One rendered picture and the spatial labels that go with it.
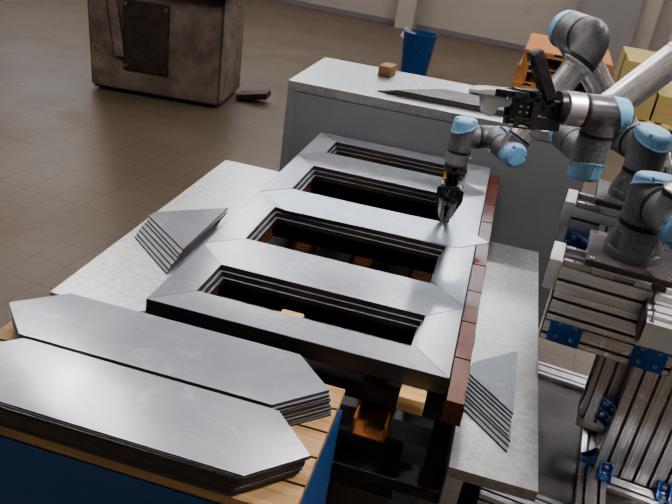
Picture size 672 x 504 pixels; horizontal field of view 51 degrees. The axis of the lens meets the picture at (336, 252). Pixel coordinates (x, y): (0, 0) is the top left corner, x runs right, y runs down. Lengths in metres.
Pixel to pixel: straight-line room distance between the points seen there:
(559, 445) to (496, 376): 0.75
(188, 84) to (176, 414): 5.09
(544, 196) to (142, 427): 2.13
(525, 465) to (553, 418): 1.01
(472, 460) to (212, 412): 0.62
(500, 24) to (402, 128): 9.02
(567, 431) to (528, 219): 0.93
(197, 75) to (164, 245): 4.19
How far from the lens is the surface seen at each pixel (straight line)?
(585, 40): 2.21
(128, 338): 1.65
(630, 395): 2.40
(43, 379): 1.55
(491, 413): 1.83
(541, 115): 1.63
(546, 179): 3.09
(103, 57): 6.59
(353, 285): 1.90
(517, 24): 11.98
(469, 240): 2.30
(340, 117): 3.11
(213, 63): 6.24
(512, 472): 1.73
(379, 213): 2.37
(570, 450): 2.64
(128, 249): 2.23
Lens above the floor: 1.78
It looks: 27 degrees down
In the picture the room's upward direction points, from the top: 9 degrees clockwise
